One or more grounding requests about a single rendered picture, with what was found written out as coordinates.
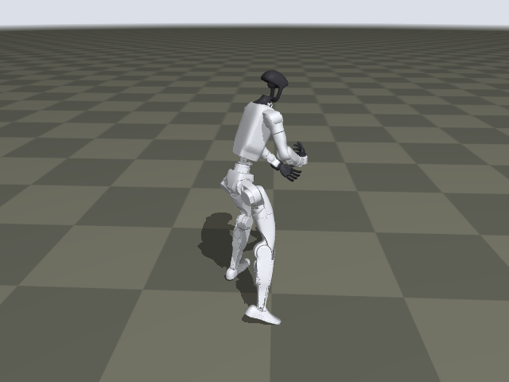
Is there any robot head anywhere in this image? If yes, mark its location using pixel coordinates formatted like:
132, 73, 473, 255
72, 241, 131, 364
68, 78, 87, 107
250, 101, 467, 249
253, 70, 288, 105

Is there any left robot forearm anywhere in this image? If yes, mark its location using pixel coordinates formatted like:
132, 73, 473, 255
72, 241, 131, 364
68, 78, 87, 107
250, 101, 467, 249
261, 147, 280, 167

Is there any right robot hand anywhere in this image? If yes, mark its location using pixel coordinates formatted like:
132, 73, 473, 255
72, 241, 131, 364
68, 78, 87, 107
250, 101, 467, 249
293, 142, 307, 157

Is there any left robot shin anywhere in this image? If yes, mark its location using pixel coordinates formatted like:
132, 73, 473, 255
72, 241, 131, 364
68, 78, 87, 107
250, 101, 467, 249
230, 213, 251, 269

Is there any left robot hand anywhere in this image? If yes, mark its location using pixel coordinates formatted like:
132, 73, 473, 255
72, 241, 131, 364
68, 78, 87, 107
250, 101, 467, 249
270, 160, 301, 181

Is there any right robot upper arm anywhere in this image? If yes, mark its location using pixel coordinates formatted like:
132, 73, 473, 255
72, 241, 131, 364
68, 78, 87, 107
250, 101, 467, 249
262, 110, 291, 161

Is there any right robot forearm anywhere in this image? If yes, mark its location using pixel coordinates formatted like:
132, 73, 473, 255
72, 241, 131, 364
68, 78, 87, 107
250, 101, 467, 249
286, 146, 308, 168

